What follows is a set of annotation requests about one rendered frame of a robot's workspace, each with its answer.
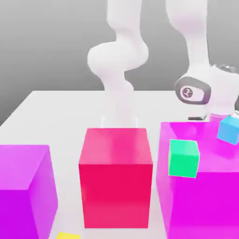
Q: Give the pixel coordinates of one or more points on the small yellow cube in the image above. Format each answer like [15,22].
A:
[68,236]

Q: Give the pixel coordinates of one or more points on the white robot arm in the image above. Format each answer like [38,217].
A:
[115,59]

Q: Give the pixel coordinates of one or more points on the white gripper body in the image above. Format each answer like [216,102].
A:
[216,117]

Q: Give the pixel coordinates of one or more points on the small green cube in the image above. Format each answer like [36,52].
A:
[183,158]

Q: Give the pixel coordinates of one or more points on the large red box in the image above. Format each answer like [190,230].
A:
[115,186]

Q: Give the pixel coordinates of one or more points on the small blue cube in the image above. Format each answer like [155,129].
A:
[228,130]

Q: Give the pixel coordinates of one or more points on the large purple box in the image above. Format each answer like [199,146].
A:
[16,186]

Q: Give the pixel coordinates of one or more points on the large magenta box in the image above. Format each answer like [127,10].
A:
[205,201]

